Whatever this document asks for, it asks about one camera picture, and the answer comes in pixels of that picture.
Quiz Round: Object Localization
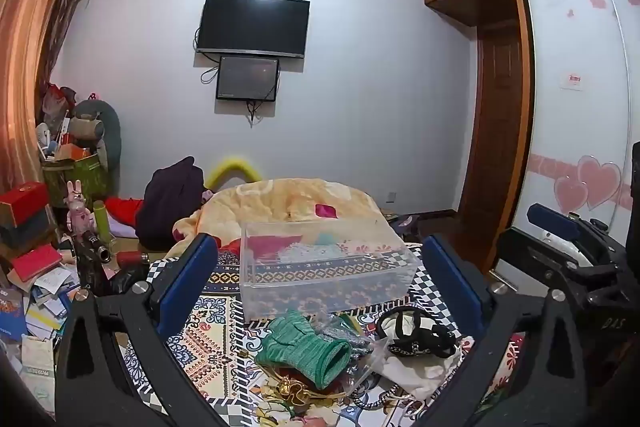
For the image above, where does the brown curtain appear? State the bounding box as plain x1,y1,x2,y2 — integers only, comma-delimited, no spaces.
0,0,103,212

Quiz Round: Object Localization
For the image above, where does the green knitted glove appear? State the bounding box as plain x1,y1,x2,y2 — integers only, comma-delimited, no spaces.
255,309,352,391

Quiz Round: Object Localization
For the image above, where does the bead necklace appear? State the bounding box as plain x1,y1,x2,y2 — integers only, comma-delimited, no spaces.
350,384,402,414

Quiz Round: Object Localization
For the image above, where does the yellow fleece blanket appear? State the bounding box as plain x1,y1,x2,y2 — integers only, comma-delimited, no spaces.
172,177,402,259

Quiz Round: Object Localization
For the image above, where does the pile of papers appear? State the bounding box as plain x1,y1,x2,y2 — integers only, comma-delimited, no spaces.
0,267,77,408

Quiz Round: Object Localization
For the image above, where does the clear plastic bag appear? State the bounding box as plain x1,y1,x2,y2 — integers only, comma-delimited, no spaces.
310,311,392,404

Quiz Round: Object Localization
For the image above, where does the red and white sticker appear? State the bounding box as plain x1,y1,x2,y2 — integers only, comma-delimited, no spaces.
560,70,586,92

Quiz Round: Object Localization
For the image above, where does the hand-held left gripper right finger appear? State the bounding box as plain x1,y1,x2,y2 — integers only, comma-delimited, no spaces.
415,233,593,427

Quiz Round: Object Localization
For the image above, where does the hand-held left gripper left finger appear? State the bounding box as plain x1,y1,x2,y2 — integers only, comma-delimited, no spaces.
54,232,236,427

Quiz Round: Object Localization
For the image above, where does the white sliding wardrobe door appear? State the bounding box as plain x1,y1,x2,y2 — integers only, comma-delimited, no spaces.
517,0,640,230

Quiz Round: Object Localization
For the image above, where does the red box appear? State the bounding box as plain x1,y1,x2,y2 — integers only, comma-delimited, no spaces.
0,181,51,228

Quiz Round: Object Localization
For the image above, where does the green cardboard box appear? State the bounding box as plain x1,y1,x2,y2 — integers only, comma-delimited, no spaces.
42,151,109,208

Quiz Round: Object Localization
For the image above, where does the clear plastic box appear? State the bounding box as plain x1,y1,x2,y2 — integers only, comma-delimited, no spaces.
240,222,424,323

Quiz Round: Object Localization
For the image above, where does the gold ornament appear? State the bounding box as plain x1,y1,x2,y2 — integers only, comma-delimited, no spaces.
272,374,317,408

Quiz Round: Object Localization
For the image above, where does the dark purple backpack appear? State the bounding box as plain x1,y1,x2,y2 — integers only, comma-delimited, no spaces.
135,156,206,253

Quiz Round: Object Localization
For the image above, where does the white cloth bag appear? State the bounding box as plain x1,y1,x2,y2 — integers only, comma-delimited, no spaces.
380,336,476,401

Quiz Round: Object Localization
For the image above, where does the green cylinder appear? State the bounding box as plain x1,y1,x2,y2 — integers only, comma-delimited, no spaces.
94,201,112,246

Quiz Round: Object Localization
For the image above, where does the black scope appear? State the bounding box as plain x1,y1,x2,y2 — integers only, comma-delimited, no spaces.
72,230,112,299

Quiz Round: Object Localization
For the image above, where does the wall television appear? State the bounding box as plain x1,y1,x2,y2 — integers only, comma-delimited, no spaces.
194,0,311,60

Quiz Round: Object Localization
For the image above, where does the yellow foam tube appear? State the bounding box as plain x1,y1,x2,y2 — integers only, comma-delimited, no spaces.
206,155,264,193

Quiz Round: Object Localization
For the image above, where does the pink rabbit figure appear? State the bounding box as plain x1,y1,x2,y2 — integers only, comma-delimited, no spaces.
66,180,96,236

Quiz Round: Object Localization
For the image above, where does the black and white pouch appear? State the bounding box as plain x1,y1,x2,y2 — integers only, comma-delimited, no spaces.
375,305,459,361

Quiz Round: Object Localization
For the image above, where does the teal cloth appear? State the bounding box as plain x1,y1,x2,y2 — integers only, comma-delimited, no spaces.
279,232,342,264

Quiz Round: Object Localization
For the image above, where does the small black monitor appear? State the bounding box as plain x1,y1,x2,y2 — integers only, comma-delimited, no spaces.
215,55,280,102

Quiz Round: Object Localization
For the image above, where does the red cloth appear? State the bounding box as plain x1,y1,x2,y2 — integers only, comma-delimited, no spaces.
105,197,147,226

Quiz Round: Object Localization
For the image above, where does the small white fan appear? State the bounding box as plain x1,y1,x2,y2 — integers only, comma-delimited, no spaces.
34,122,54,158

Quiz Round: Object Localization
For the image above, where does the dark box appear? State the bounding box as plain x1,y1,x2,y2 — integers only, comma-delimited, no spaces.
0,207,57,250

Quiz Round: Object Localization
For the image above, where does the red cylinder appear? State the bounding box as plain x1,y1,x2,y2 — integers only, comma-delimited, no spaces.
117,251,151,268

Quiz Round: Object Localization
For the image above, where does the brown wooden door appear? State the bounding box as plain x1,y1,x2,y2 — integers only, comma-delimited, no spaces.
457,0,532,274

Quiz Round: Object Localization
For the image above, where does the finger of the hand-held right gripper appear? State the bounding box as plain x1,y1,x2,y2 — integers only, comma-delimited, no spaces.
527,203,583,241

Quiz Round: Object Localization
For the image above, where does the magenta cloth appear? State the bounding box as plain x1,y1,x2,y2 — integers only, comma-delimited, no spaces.
248,234,304,262

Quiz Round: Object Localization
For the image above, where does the red book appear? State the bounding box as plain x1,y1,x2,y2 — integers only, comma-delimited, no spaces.
10,244,64,283

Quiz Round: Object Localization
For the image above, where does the grey plush toy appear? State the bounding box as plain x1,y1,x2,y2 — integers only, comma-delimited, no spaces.
67,99,123,188

